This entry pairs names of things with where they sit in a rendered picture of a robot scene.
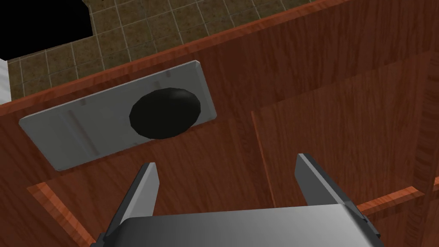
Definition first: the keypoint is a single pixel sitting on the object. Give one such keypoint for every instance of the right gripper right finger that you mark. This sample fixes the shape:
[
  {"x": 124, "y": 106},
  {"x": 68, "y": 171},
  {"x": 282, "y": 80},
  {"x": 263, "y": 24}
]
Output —
[{"x": 317, "y": 187}]

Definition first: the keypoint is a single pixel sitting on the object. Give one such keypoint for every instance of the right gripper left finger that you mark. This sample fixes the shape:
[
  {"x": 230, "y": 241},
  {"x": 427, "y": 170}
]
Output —
[{"x": 141, "y": 195}]

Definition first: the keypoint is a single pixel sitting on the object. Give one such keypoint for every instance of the grey metal lock plate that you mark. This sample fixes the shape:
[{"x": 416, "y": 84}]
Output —
[{"x": 85, "y": 127}]

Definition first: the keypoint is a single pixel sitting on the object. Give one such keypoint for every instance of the brown wooden door leaf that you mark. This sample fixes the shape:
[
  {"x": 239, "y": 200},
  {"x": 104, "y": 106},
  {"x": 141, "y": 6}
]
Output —
[{"x": 308, "y": 103}]

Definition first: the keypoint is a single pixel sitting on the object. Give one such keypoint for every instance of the black round door knob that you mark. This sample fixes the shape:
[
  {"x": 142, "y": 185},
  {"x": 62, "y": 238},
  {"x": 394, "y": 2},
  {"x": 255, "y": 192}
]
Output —
[{"x": 165, "y": 113}]

